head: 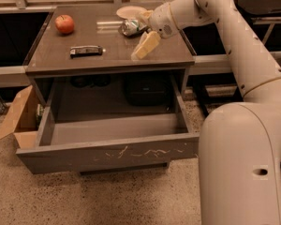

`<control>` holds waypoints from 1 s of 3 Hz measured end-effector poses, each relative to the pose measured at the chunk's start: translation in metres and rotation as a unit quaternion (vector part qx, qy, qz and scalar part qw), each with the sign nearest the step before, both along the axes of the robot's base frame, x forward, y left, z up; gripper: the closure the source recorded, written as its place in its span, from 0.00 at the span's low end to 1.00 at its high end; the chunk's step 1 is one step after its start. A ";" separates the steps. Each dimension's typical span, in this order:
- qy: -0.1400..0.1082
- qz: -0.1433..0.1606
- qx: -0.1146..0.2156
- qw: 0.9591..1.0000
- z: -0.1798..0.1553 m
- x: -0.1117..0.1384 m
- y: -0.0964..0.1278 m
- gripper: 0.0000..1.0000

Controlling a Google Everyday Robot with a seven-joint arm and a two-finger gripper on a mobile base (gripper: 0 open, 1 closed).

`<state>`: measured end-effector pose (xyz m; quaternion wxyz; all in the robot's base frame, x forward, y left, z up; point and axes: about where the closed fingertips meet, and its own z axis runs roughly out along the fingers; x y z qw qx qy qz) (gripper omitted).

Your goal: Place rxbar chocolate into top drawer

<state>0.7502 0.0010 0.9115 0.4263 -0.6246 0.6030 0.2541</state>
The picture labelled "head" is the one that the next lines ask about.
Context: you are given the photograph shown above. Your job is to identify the grey drawer cabinet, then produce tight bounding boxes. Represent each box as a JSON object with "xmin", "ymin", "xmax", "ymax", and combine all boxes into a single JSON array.
[{"xmin": 22, "ymin": 1, "xmax": 198, "ymax": 176}]

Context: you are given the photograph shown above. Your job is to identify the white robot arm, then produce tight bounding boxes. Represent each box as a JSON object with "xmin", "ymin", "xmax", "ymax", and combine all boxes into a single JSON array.
[{"xmin": 137, "ymin": 0, "xmax": 281, "ymax": 225}]

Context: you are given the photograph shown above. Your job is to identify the open grey top drawer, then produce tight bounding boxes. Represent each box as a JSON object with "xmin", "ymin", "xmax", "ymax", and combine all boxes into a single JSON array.
[{"xmin": 17, "ymin": 76, "xmax": 199, "ymax": 173}]

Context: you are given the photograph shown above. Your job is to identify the red apple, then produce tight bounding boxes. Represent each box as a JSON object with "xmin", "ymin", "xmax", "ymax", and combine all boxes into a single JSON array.
[{"xmin": 54, "ymin": 15, "xmax": 75, "ymax": 35}]

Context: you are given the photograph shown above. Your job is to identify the crushed green soda can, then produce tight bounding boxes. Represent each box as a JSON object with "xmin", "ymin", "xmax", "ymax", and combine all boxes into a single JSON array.
[{"xmin": 120, "ymin": 19, "xmax": 148, "ymax": 37}]

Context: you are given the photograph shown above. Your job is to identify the cardboard box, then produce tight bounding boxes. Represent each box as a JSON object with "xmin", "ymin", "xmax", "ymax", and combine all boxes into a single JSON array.
[{"xmin": 0, "ymin": 85, "xmax": 39, "ymax": 149}]

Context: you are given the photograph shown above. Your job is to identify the white paper bowl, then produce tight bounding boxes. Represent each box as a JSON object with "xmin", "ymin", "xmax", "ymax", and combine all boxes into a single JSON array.
[{"xmin": 116, "ymin": 6, "xmax": 145, "ymax": 19}]

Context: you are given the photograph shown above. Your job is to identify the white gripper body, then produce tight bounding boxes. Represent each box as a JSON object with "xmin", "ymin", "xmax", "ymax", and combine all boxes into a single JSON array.
[{"xmin": 149, "ymin": 3, "xmax": 179, "ymax": 38}]

